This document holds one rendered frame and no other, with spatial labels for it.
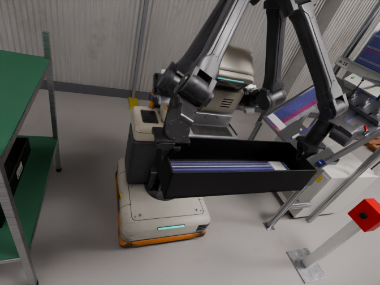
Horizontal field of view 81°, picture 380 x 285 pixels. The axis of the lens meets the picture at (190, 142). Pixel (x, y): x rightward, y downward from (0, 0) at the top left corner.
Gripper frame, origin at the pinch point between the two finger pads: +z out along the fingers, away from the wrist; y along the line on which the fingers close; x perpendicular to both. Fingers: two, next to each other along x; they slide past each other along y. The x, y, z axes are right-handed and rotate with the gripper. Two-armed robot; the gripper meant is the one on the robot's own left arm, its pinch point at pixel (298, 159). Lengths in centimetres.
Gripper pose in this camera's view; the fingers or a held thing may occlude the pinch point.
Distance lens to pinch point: 100.6
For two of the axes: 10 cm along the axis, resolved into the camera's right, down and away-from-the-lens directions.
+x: -2.8, -6.3, 7.2
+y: 9.2, 0.3, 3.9
